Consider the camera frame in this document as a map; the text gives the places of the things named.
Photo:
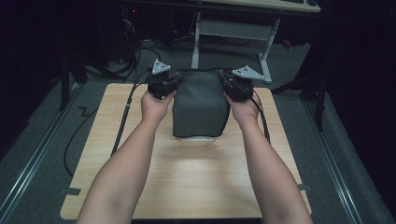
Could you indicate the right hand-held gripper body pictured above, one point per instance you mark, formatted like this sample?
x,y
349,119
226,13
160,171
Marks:
x,y
241,87

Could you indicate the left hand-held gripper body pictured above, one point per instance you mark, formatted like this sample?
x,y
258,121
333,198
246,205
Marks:
x,y
160,85

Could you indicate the grey cloth with black trim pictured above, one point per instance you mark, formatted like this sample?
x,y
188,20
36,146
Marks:
x,y
200,102

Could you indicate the white plastic rack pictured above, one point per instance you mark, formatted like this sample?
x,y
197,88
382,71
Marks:
x,y
196,139

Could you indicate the person's left hand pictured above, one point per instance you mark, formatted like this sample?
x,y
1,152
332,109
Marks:
x,y
155,109

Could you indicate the person's right hand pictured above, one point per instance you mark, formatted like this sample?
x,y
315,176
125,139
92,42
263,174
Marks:
x,y
246,110

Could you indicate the grey-legged wooden desk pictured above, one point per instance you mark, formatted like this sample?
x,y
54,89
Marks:
x,y
233,29

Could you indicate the small red object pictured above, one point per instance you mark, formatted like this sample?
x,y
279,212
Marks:
x,y
287,44

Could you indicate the black metal stand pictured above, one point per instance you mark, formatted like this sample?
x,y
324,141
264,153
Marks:
x,y
65,84
319,102

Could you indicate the grey tape strip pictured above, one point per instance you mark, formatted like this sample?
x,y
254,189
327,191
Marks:
x,y
305,187
70,191

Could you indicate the metal floor rail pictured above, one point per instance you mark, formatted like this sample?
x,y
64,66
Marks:
x,y
333,165
34,155

